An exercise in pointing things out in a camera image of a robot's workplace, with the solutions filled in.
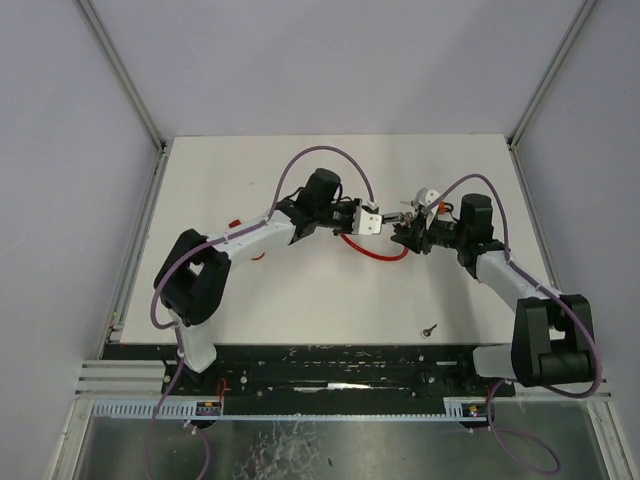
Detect aluminium frame post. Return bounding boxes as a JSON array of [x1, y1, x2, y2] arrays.
[[506, 0, 600, 151], [72, 0, 166, 151]]

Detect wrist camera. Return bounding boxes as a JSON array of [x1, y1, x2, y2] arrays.
[[351, 199, 382, 236], [412, 187, 441, 221]]

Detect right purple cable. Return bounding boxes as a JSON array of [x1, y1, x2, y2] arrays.
[[429, 173, 601, 473]]

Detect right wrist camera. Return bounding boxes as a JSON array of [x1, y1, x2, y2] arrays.
[[412, 187, 441, 221]]

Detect white cable duct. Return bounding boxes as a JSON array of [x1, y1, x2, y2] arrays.
[[93, 399, 224, 420]]

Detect cable lock keys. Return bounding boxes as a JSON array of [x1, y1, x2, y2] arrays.
[[399, 200, 418, 225]]

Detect right aluminium frame post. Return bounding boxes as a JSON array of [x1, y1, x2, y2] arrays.
[[506, 0, 600, 151]]

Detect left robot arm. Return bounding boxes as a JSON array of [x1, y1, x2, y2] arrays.
[[151, 168, 366, 373]]

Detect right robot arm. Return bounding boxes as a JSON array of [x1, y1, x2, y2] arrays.
[[385, 194, 601, 387]]

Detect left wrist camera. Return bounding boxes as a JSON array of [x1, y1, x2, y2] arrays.
[[351, 199, 382, 236]]

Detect small red padlock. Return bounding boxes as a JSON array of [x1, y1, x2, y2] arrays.
[[225, 219, 266, 264]]

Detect brass padlock key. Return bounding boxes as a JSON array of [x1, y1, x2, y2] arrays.
[[421, 324, 437, 338]]

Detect purple cable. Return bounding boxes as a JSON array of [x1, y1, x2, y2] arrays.
[[429, 173, 601, 473], [144, 145, 376, 480]]

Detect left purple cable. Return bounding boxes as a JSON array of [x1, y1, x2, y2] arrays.
[[144, 145, 376, 480]]

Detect thick red cable lock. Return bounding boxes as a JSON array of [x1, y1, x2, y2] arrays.
[[340, 234, 409, 263]]

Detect left aluminium frame post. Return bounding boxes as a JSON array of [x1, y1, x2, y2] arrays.
[[72, 0, 166, 151]]

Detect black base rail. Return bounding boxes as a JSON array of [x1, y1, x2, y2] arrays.
[[163, 345, 495, 417]]

